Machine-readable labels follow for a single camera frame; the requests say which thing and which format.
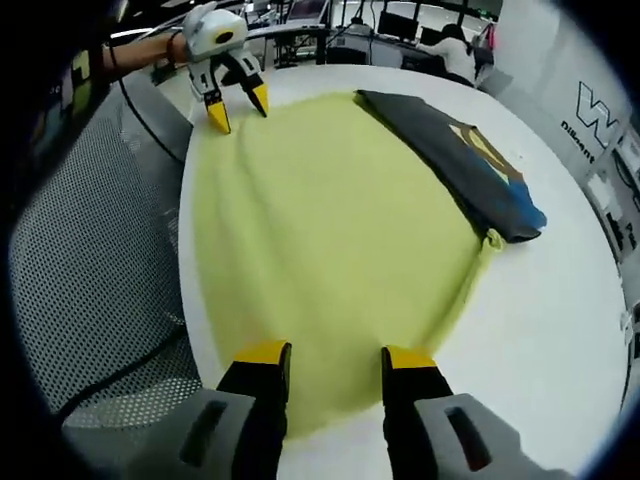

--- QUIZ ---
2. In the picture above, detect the grey office desk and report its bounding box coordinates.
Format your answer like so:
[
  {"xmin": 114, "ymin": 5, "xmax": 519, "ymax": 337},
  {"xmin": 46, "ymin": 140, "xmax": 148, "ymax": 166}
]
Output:
[{"xmin": 324, "ymin": 28, "xmax": 447, "ymax": 72}]

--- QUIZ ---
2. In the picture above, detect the yellow and dark shirt garment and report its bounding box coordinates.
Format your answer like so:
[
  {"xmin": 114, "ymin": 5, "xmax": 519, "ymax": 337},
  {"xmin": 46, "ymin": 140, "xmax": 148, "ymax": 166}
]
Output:
[{"xmin": 191, "ymin": 88, "xmax": 546, "ymax": 444}]

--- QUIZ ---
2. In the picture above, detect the pink hanging bag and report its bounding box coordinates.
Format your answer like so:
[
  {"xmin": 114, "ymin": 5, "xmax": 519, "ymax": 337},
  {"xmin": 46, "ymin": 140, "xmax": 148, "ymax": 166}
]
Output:
[{"xmin": 478, "ymin": 22, "xmax": 497, "ymax": 69}]

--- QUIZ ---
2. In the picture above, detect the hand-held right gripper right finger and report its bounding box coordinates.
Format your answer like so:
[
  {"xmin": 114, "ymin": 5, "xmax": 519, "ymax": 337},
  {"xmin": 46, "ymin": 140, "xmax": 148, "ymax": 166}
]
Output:
[{"xmin": 380, "ymin": 345, "xmax": 539, "ymax": 480}]

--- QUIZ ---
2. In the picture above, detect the grey mesh chair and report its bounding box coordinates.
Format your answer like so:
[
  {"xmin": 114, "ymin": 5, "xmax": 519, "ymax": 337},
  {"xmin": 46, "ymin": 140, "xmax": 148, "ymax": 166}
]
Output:
[{"xmin": 7, "ymin": 74, "xmax": 204, "ymax": 432}]

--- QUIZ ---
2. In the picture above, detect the white curved desk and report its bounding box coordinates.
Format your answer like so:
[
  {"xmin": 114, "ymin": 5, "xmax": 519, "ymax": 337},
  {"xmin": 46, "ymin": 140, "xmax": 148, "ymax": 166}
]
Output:
[{"xmin": 239, "ymin": 22, "xmax": 332, "ymax": 41}]

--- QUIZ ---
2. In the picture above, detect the black computer monitor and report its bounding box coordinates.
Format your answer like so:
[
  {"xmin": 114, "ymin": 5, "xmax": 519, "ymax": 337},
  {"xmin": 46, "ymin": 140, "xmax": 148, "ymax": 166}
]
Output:
[
  {"xmin": 377, "ymin": 9, "xmax": 422, "ymax": 42},
  {"xmin": 420, "ymin": 24, "xmax": 451, "ymax": 47}
]

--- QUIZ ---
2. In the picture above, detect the person's dark printed shirt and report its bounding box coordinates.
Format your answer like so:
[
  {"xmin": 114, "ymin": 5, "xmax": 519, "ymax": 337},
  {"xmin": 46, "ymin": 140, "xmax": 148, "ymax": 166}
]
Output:
[{"xmin": 19, "ymin": 29, "xmax": 109, "ymax": 167}]

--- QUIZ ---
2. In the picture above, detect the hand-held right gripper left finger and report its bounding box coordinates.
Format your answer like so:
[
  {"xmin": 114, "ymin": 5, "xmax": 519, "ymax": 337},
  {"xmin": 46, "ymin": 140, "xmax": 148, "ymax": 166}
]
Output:
[{"xmin": 164, "ymin": 339, "xmax": 294, "ymax": 480}]

